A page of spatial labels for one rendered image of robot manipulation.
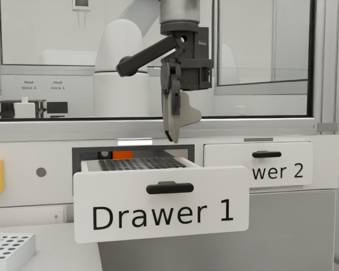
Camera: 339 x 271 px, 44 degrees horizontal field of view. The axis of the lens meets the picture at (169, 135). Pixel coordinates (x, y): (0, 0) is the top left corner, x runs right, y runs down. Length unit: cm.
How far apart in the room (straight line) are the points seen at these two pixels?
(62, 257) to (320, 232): 71
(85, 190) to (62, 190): 34
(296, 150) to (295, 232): 22
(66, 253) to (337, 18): 87
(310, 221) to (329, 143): 22
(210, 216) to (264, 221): 44
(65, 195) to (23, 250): 26
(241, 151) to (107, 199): 48
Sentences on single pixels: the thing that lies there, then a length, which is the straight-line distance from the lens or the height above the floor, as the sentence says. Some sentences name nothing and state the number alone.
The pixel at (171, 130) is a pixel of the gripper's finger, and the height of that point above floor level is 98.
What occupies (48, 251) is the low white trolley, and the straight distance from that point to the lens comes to 84.
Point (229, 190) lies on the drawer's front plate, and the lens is 72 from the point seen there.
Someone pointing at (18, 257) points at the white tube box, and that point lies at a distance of 76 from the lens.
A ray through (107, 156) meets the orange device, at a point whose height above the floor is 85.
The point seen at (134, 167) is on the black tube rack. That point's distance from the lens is 88.
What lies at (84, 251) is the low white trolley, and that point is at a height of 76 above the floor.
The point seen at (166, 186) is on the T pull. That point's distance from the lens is 65.
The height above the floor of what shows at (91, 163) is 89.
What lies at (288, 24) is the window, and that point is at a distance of 115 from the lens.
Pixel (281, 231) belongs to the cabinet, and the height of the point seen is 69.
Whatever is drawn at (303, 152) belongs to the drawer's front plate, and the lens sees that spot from 113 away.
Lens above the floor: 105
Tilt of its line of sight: 5 degrees down
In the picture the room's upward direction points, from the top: straight up
